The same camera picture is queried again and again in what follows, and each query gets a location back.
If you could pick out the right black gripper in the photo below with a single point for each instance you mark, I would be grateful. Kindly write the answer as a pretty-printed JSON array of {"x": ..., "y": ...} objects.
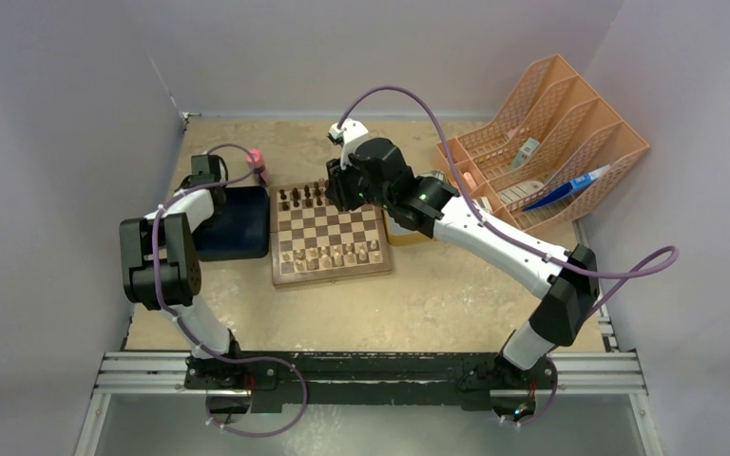
[{"x": 338, "y": 182}]

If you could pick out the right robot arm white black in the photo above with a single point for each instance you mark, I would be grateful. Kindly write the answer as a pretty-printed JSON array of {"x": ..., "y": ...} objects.
[{"x": 377, "y": 174}]

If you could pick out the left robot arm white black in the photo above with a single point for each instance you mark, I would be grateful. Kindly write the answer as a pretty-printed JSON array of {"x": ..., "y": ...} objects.
[{"x": 161, "y": 268}]

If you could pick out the wooden chess board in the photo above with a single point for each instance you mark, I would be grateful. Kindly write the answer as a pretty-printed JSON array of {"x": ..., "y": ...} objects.
[{"x": 321, "y": 225}]

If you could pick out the dark blue tin lid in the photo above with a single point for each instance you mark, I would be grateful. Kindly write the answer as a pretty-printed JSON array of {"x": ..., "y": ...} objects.
[{"x": 239, "y": 229}]

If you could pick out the pink capped bottle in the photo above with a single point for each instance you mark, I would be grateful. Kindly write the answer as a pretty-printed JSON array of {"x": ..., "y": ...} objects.
[{"x": 257, "y": 163}]

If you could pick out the gold metal tin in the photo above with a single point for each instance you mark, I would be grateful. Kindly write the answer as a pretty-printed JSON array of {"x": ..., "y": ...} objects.
[{"x": 398, "y": 236}]

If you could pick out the pink eraser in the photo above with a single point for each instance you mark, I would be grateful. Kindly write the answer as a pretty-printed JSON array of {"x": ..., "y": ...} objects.
[{"x": 470, "y": 180}]

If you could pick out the orange plastic file organizer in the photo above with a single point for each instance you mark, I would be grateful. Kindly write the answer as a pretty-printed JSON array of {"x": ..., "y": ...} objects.
[{"x": 578, "y": 132}]

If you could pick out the white card pack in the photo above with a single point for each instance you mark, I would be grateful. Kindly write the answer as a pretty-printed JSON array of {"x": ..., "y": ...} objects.
[{"x": 525, "y": 151}]

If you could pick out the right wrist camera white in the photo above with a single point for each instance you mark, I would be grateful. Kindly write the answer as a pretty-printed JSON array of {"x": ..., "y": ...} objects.
[{"x": 350, "y": 135}]

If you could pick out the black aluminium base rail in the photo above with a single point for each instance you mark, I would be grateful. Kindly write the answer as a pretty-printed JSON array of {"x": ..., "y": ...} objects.
[{"x": 472, "y": 381}]

